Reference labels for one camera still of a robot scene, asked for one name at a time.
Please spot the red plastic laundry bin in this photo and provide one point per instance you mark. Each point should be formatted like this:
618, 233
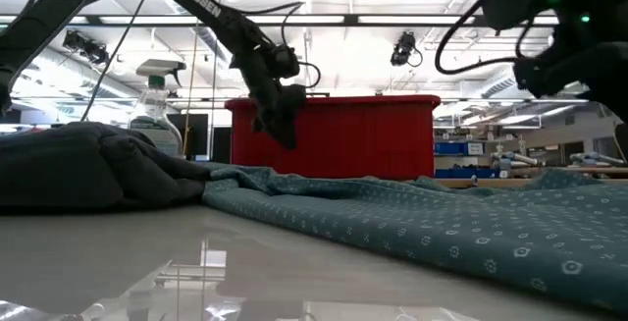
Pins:
368, 134

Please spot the teal patterned shirt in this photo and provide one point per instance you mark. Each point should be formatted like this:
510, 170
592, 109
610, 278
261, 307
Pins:
441, 232

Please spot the dark grey shorts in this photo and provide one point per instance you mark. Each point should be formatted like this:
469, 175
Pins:
73, 164

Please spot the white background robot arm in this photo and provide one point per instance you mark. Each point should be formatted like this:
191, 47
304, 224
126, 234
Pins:
512, 158
593, 158

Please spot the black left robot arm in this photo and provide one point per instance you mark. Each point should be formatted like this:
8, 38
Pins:
206, 7

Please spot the blue storage bin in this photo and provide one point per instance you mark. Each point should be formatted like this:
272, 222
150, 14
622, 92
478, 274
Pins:
451, 148
466, 173

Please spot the black monitor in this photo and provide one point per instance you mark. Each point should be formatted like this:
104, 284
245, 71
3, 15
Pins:
193, 137

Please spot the clear spray bottle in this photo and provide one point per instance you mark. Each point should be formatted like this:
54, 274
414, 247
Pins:
154, 129

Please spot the light wooden desk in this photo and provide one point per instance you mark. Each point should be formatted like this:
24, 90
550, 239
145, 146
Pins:
490, 182

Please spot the black mounted rig device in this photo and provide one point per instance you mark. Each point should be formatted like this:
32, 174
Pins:
86, 46

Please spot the black overhead frame bar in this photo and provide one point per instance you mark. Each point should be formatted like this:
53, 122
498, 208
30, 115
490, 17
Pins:
373, 19

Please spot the black overhead camera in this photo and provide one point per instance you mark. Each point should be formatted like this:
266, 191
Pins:
404, 48

